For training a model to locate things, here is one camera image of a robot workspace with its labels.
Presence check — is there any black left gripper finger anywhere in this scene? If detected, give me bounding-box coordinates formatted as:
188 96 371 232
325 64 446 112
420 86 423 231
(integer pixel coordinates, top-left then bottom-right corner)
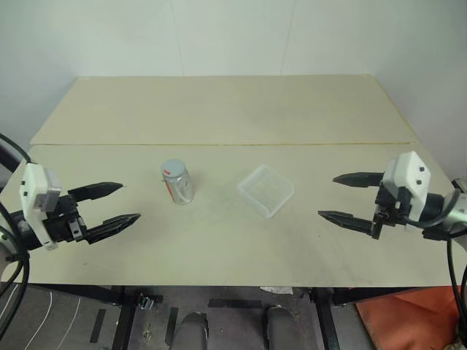
68 181 124 203
85 213 142 245

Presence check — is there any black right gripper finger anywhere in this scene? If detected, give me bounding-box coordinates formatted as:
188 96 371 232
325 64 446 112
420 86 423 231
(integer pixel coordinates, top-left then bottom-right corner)
332 172 383 190
317 209 376 238

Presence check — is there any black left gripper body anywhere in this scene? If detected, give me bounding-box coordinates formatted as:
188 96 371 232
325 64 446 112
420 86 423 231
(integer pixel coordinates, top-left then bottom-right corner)
43 193 89 245

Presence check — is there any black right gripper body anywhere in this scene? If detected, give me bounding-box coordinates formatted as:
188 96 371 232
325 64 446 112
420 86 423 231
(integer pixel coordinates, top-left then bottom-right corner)
371 181 412 241

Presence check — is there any light blue plastic jar lid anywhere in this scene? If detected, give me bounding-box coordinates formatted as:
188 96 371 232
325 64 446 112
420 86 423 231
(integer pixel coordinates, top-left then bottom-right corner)
160 158 187 180

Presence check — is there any clear square plastic container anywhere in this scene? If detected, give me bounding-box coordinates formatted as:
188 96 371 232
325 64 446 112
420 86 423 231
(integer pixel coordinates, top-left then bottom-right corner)
236 163 296 220

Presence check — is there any clear jar with grey lid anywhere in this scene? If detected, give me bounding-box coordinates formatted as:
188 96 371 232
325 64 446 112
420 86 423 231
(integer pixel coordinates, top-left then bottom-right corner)
161 160 195 206

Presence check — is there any black floor tape strip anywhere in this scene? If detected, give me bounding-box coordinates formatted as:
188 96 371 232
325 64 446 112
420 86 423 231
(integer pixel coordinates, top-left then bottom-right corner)
164 306 180 344
89 308 107 344

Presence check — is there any crumpled white paper scrap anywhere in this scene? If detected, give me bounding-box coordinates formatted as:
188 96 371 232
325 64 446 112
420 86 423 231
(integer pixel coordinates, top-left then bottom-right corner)
260 285 294 295

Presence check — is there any orange sheet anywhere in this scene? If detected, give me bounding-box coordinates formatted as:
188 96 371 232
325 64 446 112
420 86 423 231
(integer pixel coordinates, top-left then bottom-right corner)
355 286 461 350

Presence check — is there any dark grey rounded shape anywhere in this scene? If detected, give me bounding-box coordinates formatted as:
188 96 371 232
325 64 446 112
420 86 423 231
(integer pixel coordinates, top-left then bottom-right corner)
174 311 209 350
262 305 296 350

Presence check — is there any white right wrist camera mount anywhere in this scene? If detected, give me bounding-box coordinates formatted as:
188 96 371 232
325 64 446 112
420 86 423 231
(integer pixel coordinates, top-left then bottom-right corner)
381 150 433 234

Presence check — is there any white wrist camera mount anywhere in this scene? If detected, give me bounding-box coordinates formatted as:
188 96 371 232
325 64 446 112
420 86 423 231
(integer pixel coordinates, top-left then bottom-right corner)
20 162 63 252
381 150 433 234

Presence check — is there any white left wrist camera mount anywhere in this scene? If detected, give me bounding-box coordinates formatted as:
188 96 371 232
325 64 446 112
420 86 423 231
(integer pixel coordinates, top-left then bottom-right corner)
20 162 63 252

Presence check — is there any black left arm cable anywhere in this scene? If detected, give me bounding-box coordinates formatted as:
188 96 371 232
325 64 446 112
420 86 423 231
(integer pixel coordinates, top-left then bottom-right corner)
0 133 33 322

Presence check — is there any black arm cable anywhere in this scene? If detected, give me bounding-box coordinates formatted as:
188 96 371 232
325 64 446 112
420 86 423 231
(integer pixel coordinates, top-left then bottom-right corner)
399 187 467 329
0 133 33 322

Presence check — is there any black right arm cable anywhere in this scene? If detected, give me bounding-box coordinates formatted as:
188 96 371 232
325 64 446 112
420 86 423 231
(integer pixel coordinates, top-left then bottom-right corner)
399 187 467 329

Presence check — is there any thin white floor cable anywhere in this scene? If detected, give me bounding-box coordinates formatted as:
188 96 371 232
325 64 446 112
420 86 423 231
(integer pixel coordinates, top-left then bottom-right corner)
0 286 87 350

